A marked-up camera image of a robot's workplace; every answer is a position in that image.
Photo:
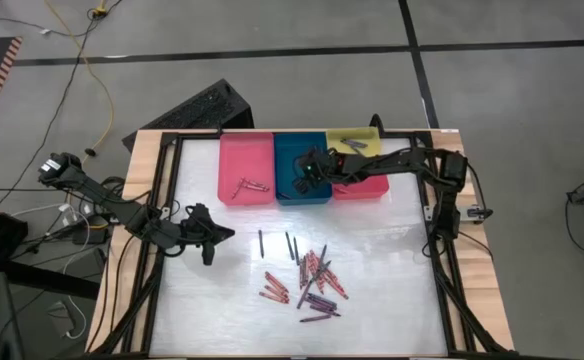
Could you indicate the yellow plastic bin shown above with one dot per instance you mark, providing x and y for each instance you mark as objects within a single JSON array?
[{"x": 334, "y": 135}]

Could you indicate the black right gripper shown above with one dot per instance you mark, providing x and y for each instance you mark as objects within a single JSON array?
[{"x": 317, "y": 162}]

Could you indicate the silver metal bracket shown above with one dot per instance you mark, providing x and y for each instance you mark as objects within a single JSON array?
[{"x": 474, "y": 212}]

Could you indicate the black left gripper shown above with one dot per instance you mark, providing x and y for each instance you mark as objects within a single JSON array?
[{"x": 194, "y": 227}]

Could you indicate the teal blue plastic bin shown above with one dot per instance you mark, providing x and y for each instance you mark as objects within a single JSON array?
[{"x": 287, "y": 160}]

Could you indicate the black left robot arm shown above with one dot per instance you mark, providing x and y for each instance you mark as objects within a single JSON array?
[{"x": 97, "y": 192}]

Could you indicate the red plastic bin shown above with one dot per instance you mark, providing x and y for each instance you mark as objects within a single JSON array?
[{"x": 367, "y": 190}]

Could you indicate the grey power adapter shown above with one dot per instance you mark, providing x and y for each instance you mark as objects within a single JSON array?
[{"x": 62, "y": 317}]

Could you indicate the pink plastic bin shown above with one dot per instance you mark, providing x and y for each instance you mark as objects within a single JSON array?
[{"x": 244, "y": 160}]

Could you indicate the power strip with adapters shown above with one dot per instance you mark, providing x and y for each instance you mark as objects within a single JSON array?
[{"x": 89, "y": 232}]

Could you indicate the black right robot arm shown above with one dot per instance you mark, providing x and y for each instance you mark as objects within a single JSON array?
[{"x": 397, "y": 162}]

